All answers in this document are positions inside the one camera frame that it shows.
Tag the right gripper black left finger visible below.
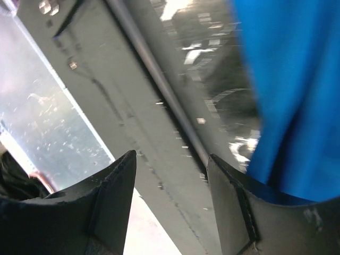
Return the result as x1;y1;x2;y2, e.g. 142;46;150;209
1;150;137;254

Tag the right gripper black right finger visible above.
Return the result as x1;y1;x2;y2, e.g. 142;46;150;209
207;154;339;254

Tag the blue cloth napkin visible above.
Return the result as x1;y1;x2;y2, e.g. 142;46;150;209
234;1;339;202

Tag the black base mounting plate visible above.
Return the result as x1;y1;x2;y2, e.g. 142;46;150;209
12;1;232;254

